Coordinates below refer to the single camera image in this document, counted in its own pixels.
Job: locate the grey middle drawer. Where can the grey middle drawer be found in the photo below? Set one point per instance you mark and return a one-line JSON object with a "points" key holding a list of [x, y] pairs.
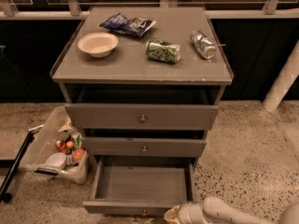
{"points": [[151, 147]]}

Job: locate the grey drawer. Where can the grey drawer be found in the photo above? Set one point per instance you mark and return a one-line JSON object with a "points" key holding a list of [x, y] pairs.
{"points": [[141, 186], [142, 117], [151, 147]]}

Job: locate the grey drawer cabinet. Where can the grey drawer cabinet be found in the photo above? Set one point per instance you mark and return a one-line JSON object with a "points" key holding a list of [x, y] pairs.
{"points": [[128, 76]]}

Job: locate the orange fruit in bin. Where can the orange fruit in bin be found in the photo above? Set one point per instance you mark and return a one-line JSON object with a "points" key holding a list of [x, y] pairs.
{"points": [[77, 155]]}

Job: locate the white metal railing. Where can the white metal railing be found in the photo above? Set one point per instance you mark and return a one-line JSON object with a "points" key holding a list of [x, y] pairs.
{"points": [[74, 3]]}

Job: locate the black metal stand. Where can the black metal stand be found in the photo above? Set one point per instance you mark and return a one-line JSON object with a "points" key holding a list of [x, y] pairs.
{"points": [[9, 167]]}

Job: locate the beige paper bowl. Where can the beige paper bowl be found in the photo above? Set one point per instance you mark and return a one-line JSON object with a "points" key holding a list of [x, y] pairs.
{"points": [[98, 45]]}

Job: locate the green soda can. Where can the green soda can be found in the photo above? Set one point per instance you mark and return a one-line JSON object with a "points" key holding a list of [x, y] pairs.
{"points": [[162, 51]]}

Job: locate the grey top drawer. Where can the grey top drawer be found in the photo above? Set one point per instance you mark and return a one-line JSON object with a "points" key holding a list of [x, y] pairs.
{"points": [[142, 117]]}

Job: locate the grey bottom drawer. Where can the grey bottom drawer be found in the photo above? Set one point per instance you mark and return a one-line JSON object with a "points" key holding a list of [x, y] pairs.
{"points": [[141, 186]]}

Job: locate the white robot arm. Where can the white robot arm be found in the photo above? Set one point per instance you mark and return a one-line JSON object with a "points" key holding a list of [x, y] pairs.
{"points": [[213, 210]]}

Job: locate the blue chip bag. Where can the blue chip bag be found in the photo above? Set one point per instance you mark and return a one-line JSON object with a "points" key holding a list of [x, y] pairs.
{"points": [[120, 24]]}

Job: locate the silver soda can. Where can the silver soda can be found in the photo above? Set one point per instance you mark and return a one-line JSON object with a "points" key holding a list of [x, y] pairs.
{"points": [[203, 45]]}

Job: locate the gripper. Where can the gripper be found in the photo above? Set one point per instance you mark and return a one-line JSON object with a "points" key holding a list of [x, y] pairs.
{"points": [[186, 213]]}

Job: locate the red item in bin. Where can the red item in bin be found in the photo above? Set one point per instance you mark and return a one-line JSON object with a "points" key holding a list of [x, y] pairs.
{"points": [[60, 145]]}

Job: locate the white cup in bin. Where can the white cup in bin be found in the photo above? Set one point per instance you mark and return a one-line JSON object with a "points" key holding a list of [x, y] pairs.
{"points": [[56, 160]]}

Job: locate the clear plastic bin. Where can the clear plastic bin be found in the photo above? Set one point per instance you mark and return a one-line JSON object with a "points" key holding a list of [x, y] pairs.
{"points": [[56, 127]]}

